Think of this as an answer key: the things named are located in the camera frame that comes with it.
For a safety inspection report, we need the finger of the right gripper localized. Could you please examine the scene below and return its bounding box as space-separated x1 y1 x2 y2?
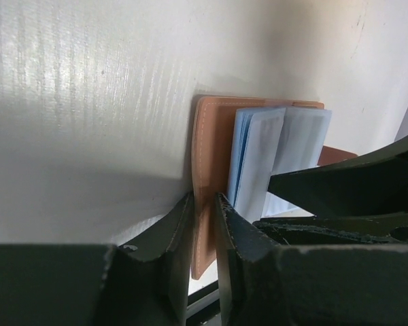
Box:
253 212 408 245
268 135 408 217

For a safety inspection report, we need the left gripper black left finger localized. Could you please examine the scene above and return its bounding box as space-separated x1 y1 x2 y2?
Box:
0 194 194 325

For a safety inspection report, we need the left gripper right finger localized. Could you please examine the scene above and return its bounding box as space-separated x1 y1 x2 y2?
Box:
214 194 408 325

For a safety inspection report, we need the brown leather card holder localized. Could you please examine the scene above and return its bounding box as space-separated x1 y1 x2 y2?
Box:
190 95 360 281

